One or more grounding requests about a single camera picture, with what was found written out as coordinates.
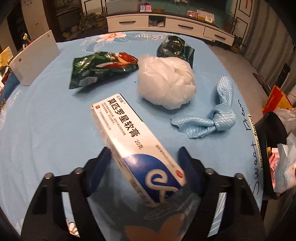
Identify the light blue knotted cloth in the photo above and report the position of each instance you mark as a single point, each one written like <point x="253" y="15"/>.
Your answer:
<point x="221" y="117"/>

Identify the pink plastic bag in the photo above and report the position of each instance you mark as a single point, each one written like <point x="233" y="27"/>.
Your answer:
<point x="274" y="158"/>

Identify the potted plant right of cabinet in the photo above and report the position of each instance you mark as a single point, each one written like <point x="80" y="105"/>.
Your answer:
<point x="230" y="21"/>

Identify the light blue floral tablecloth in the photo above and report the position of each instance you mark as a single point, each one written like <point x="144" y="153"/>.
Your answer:
<point x="47" y="127"/>

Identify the white blue medicine box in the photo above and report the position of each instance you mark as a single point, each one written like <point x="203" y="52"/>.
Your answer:
<point x="148" y="167"/>

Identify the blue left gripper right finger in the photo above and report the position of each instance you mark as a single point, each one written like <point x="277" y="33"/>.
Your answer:
<point x="189" y="164"/>

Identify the plant stand left of cabinet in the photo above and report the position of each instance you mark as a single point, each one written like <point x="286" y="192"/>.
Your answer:
<point x="93" y="24"/>

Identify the black round trash bin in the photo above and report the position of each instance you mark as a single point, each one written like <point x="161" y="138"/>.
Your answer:
<point x="270" y="132"/>

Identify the potted plant on floor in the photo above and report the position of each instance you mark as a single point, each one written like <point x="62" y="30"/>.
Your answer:
<point x="237" y="44"/>

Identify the white cardboard box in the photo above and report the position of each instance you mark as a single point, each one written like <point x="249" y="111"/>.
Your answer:
<point x="30" y="62"/>

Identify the white plastic bag on floor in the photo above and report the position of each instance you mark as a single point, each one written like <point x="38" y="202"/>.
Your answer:
<point x="288" y="118"/>

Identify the translucent storage box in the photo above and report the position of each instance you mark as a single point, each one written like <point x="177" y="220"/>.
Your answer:
<point x="118" y="7"/>

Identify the white tv cabinet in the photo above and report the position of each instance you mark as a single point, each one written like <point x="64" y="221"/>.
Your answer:
<point x="169" y="24"/>

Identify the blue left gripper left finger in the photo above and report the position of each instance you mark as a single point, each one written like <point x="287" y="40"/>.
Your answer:
<point x="96" y="168"/>

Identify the white plastic bag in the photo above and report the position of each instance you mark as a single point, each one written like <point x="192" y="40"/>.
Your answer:
<point x="288" y="118"/>
<point x="168" y="82"/>

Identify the clear plastic bread bag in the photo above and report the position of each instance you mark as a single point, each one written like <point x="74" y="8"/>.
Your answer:
<point x="285" y="170"/>

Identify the red yellow shopping bag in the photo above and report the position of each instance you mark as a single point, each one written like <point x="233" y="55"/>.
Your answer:
<point x="276" y="99"/>

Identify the grey curtain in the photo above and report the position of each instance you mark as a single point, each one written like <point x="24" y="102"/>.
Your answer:
<point x="269" y="46"/>

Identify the dark green wrapper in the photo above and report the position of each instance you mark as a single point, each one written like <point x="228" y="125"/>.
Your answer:
<point x="174" y="46"/>

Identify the green snack bag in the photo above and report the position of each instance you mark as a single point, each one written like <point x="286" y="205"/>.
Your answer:
<point x="100" y="66"/>

